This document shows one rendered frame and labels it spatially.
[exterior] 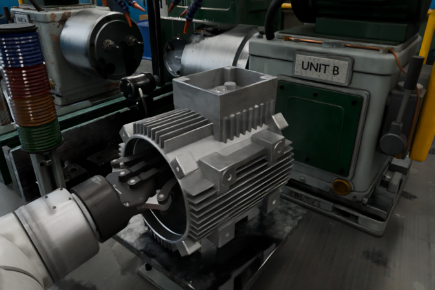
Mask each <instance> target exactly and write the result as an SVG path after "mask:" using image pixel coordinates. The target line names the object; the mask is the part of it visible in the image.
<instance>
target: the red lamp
mask: <svg viewBox="0 0 435 290"><path fill-rule="evenodd" d="M45 62H46V61H44V62H43V63H41V64H38V65H33V66H30V67H18V68H7V67H2V66H0V68H1V72H2V73H1V74H2V75H3V79H4V80H3V81H4V83H5V86H6V87H5V89H6V91H7V95H8V96H9V97H12V98H32V97H36V96H41V95H44V94H46V93H48V92H49V91H50V90H51V87H50V81H49V75H48V71H47V68H46V66H47V65H46V64H45Z"/></svg>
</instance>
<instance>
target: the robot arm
mask: <svg viewBox="0 0 435 290"><path fill-rule="evenodd" d="M111 166H112V169H113V171H112V173H110V174H109V175H107V176H106V178H105V177H103V176H101V175H95V176H93V177H91V178H89V179H88V180H86V181H84V182H82V183H80V184H78V185H76V186H74V187H72V188H71V193H69V192H68V191H67V190H66V189H64V188H58V189H56V190H54V191H52V192H50V193H48V194H46V195H44V196H43V197H41V198H39V199H37V200H35V201H33V202H31V203H29V204H27V205H25V206H24V205H23V206H21V207H19V208H18V209H17V210H16V211H14V212H15V213H16V214H14V212H11V213H9V214H7V215H5V216H2V217H0V290H47V289H48V288H49V287H50V286H52V285H53V284H54V281H55V283H56V282H57V281H58V280H62V279H63V278H65V276H66V275H67V274H69V273H70V272H72V271H73V270H75V269H76V268H78V267H79V266H81V265H82V264H83V263H85V262H86V261H88V260H90V259H91V258H92V257H94V256H95V255H97V254H98V253H99V250H100V247H99V244H98V241H99V242H100V243H103V242H105V241H107V240H108V239H109V238H111V237H113V236H114V235H115V234H117V233H119V232H120V231H121V230H123V229H125V228H126V227H127V225H128V223H129V221H130V219H131V218H132V217H133V216H136V215H138V214H142V213H145V212H146V211H147V210H148V209H149V208H150V209H158V210H160V212H161V214H162V215H164V216H165V215H168V214H169V213H170V211H171V209H172V207H173V204H174V203H175V202H176V201H177V200H178V199H179V198H180V197H181V196H182V192H181V189H180V186H179V183H178V182H177V179H176V177H175V175H174V173H173V171H172V169H171V168H170V165H169V164H168V163H167V161H166V159H165V158H164V157H163V156H162V154H161V153H160V152H159V151H158V149H157V148H156V147H152V148H150V149H147V150H144V151H142V152H139V153H136V154H134V155H131V156H129V157H124V158H120V159H114V160H112V161H111ZM16 216H17V217H16ZM52 278H53V279H52ZM53 280H54V281H53Z"/></svg>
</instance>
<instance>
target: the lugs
mask: <svg viewBox="0 0 435 290"><path fill-rule="evenodd" d="M133 123H134V122H132V123H129V124H126V125H123V126H122V129H121V130H120V131H119V134H120V136H121V137H122V140H123V141H124V143H126V141H127V140H128V139H129V138H130V136H132V135H133ZM267 125H268V127H269V129H270V130H271V131H272V132H273V133H278V132H280V131H282V130H283V129H285V128H286V127H288V123H287V122H286V120H285V118H284V117H283V115H282V114H281V113H277V114H275V115H272V116H271V117H269V118H268V121H267ZM170 165H171V167H172V168H173V170H174V172H175V174H176V176H177V178H178V180H181V179H184V178H185V177H188V176H189V175H192V174H193V173H194V172H196V171H197V170H198V169H199V167H198V165H197V163H196V161H195V159H194V157H193V155H192V154H191V152H190V151H188V152H186V153H183V154H180V155H178V156H176V157H175V158H174V159H173V160H172V161H171V162H170ZM176 246H177V248H178V250H179V252H180V254H181V256H182V257H183V256H188V255H190V254H191V253H193V252H195V251H196V250H197V249H199V248H200V247H201V244H200V242H198V243H196V244H195V243H193V242H191V241H190V240H189V239H186V240H184V241H181V242H179V243H176Z"/></svg>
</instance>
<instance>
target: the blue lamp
mask: <svg viewBox="0 0 435 290"><path fill-rule="evenodd" d="M40 39H41V38H40V37H39V31H38V30H36V31H34V32H29V33H24V34H0V66H2V67H7V68H18V67H30V66H33V65H38V64H41V63H43V62H44V61H45V59H44V55H43V49H42V45H41V41H40Z"/></svg>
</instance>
